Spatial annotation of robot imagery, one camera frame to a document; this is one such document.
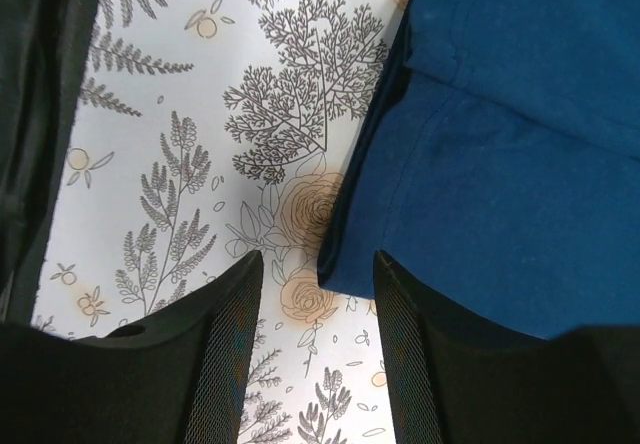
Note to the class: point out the floral patterned table mat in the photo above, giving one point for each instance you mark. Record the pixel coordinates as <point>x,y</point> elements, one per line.
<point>207,129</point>

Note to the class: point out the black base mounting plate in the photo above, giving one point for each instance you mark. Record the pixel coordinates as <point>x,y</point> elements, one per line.
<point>44,45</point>

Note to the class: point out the navy blue t shirt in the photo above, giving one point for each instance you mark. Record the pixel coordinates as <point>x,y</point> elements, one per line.
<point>499,163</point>

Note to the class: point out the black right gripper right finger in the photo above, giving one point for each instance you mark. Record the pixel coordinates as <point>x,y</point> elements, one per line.
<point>456,377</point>

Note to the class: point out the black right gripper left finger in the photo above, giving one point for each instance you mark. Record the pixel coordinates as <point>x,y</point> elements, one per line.
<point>178,375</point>

